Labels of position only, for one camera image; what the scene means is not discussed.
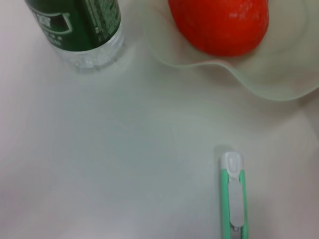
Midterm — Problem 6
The red-orange toy orange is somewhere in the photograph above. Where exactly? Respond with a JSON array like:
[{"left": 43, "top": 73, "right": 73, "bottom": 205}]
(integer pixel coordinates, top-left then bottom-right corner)
[{"left": 167, "top": 0, "right": 270, "bottom": 58}]

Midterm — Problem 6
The clear green-label water bottle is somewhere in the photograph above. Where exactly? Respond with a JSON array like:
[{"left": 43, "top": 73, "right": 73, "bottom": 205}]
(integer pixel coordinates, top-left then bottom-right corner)
[{"left": 24, "top": 0, "right": 125, "bottom": 73}]

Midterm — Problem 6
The translucent wavy fruit plate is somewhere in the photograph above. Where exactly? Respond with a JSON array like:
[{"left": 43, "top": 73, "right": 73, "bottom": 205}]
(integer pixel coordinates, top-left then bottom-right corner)
[{"left": 139, "top": 0, "right": 319, "bottom": 103}]

